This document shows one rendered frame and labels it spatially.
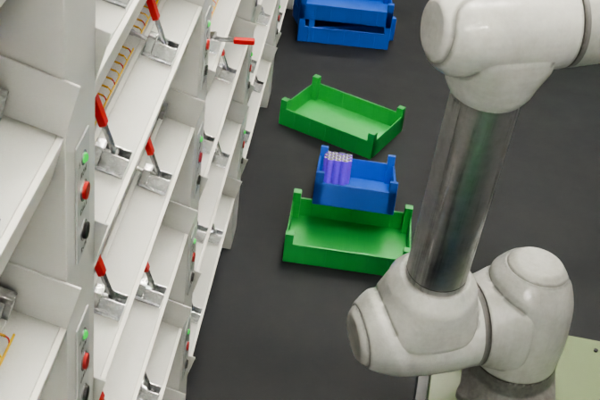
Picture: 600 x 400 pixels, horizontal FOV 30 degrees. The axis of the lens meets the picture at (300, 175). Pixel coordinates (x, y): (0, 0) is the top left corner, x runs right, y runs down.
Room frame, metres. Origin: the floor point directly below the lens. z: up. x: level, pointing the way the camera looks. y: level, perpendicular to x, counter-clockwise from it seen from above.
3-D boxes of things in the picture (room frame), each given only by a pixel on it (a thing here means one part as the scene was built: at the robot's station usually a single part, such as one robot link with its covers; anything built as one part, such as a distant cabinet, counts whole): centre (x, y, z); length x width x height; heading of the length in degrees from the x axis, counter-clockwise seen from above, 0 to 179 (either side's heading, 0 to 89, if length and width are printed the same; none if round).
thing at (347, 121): (2.79, -0.10, 0.04); 0.30 x 0.20 x 0.08; 64
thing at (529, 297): (1.54, -0.41, 0.41); 0.18 x 0.16 x 0.22; 110
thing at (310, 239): (2.22, -0.14, 0.04); 0.30 x 0.20 x 0.08; 88
